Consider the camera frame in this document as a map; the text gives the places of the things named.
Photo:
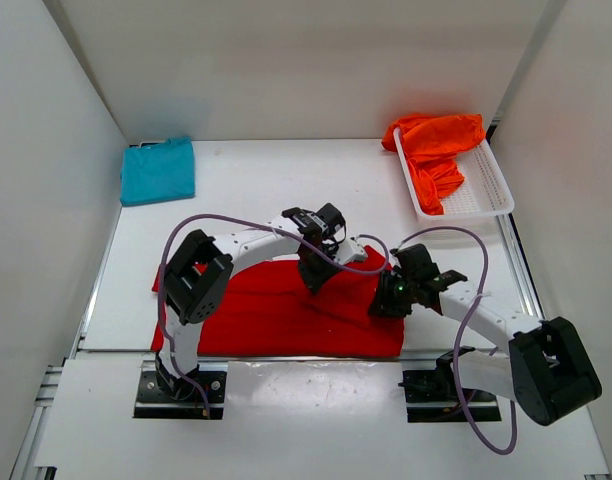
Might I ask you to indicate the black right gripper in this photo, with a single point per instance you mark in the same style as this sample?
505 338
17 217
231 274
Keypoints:
386 298

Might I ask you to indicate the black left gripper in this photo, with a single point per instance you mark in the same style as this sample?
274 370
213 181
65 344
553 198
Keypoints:
313 270

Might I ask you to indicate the red t shirt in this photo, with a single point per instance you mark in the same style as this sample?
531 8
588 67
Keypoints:
267 311

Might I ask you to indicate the teal t shirt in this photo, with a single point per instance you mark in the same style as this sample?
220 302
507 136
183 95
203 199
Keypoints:
158 173

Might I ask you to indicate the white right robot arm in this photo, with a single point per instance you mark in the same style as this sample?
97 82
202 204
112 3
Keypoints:
543 366

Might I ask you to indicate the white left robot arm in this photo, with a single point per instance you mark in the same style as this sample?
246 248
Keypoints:
193 281

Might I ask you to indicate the orange t shirt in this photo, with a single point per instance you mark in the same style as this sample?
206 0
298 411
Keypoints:
431 145

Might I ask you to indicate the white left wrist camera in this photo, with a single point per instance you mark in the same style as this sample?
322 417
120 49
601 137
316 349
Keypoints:
350 251

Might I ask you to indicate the white wire rack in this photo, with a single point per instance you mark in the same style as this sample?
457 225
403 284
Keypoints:
481 200

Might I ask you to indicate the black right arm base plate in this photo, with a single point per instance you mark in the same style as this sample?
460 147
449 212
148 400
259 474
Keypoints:
430 400

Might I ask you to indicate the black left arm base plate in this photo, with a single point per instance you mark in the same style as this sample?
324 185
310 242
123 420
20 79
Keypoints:
153 401

